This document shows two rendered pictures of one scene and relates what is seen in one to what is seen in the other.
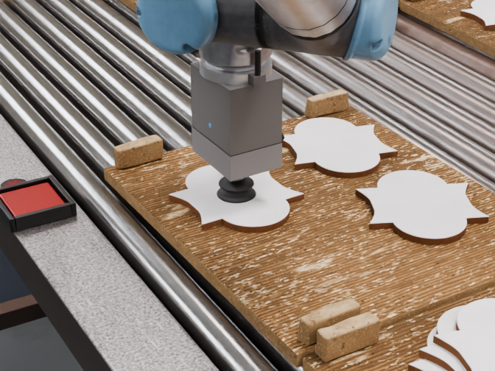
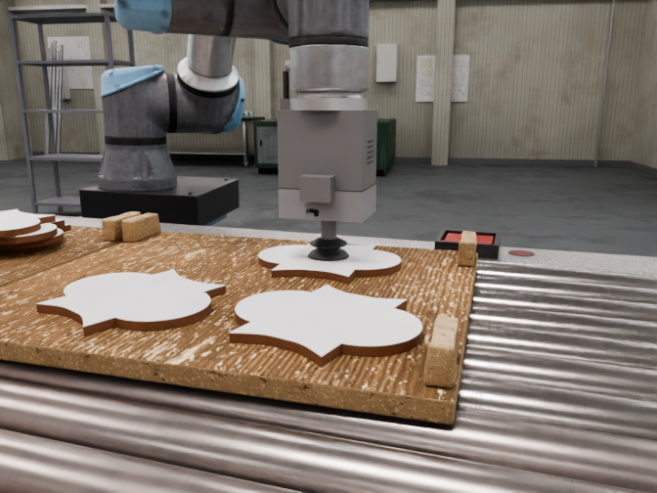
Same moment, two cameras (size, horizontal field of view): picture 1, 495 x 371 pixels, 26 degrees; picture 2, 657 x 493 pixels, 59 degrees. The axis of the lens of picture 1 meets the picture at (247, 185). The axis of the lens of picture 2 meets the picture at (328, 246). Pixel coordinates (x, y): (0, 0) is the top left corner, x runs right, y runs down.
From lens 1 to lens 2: 1.56 m
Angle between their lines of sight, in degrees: 121
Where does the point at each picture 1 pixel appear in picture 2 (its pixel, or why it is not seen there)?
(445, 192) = (110, 308)
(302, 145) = (357, 299)
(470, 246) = (53, 291)
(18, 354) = not seen: outside the picture
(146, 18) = not seen: hidden behind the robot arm
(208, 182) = (368, 254)
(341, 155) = (292, 304)
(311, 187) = (282, 287)
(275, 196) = (291, 261)
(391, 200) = (171, 286)
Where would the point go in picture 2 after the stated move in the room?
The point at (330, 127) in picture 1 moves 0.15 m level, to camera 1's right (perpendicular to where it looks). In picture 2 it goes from (371, 328) to (175, 400)
